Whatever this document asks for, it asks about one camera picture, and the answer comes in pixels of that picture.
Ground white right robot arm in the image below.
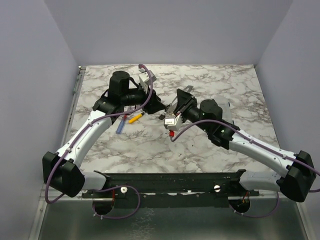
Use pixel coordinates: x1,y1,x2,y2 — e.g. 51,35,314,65
174,89,316,203

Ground black key tag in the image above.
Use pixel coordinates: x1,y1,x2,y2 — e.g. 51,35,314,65
158,114,166,120

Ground yellow handled tool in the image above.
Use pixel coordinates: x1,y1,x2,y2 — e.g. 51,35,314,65
128,112,145,124

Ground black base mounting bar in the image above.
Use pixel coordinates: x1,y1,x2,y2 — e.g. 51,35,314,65
82,170,259,209

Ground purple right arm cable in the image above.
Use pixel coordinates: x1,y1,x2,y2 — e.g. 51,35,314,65
169,119,320,193

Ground blue red screwdriver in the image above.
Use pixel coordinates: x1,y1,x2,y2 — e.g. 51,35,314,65
115,114,129,135

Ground clear plastic box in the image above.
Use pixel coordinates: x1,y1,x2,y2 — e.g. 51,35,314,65
214,96,234,124

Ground aluminium table edge rail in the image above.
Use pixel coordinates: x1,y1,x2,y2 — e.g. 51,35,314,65
28,66,86,240

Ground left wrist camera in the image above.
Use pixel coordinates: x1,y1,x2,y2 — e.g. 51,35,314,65
138,71,157,94

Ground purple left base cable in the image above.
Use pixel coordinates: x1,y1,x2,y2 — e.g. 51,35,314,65
92,184,140,221

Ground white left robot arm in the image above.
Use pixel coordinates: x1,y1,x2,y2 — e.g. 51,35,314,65
42,64,165,204

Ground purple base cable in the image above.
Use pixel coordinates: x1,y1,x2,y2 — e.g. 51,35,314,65
92,184,140,221
233,191,280,218

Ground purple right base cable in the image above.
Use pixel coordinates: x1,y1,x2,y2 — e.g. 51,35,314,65
233,191,280,218

